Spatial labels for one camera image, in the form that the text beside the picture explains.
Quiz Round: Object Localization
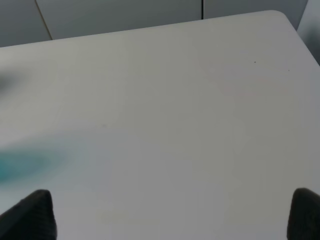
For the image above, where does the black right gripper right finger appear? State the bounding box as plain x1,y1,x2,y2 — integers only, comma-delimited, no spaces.
286,188,320,240

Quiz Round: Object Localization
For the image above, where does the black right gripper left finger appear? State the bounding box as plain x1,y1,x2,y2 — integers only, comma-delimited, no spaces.
0,189,58,240

